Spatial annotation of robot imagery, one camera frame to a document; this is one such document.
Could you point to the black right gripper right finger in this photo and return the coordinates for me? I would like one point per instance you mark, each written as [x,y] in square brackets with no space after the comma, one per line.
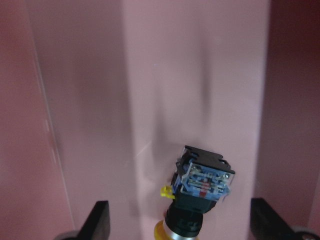
[266,224]

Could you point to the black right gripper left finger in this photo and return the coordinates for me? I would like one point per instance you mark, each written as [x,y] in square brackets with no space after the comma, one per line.
[97,226]

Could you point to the yellow push button switch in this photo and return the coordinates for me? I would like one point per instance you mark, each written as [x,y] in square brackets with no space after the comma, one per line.
[201,179]

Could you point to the pink plastic bin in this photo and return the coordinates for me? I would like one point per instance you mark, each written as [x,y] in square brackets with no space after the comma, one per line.
[99,97]

